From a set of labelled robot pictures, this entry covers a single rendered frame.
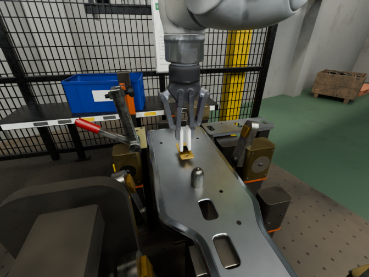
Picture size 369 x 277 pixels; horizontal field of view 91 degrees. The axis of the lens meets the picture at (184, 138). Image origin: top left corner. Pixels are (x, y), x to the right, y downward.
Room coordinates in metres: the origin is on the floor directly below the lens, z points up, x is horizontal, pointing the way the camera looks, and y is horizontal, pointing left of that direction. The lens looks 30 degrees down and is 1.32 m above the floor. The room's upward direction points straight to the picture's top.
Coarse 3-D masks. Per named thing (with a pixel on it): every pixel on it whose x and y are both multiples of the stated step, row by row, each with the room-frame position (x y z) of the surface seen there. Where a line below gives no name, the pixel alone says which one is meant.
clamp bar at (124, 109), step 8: (112, 88) 0.41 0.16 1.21; (120, 88) 0.43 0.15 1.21; (128, 88) 0.41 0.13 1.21; (112, 96) 0.40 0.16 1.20; (120, 96) 0.40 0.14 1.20; (120, 104) 0.40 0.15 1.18; (120, 112) 0.40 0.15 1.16; (128, 112) 0.43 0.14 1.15; (120, 120) 0.40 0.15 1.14; (128, 120) 0.40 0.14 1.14; (128, 128) 0.40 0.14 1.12; (128, 136) 0.40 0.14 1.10; (136, 136) 0.43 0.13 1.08
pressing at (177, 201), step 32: (160, 160) 0.43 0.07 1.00; (192, 160) 0.43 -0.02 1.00; (224, 160) 0.43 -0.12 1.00; (160, 192) 0.30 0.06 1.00; (192, 192) 0.31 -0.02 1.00; (224, 192) 0.31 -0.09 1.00; (192, 224) 0.22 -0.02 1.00; (224, 224) 0.22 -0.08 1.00; (256, 224) 0.22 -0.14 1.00; (256, 256) 0.17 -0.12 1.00
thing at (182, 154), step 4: (176, 144) 0.49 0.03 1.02; (184, 144) 0.49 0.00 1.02; (184, 148) 0.45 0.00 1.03; (180, 152) 0.44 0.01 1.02; (184, 152) 0.44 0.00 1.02; (188, 152) 0.44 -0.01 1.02; (180, 156) 0.43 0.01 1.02; (184, 156) 0.43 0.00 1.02; (188, 156) 0.43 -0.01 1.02; (192, 156) 0.43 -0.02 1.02
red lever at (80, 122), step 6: (78, 120) 0.39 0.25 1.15; (84, 120) 0.39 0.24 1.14; (78, 126) 0.38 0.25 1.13; (84, 126) 0.39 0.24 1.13; (90, 126) 0.39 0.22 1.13; (96, 126) 0.40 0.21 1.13; (96, 132) 0.39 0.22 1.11; (102, 132) 0.40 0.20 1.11; (108, 132) 0.40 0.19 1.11; (114, 132) 0.41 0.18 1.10; (114, 138) 0.40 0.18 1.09; (120, 138) 0.41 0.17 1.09; (126, 138) 0.41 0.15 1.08
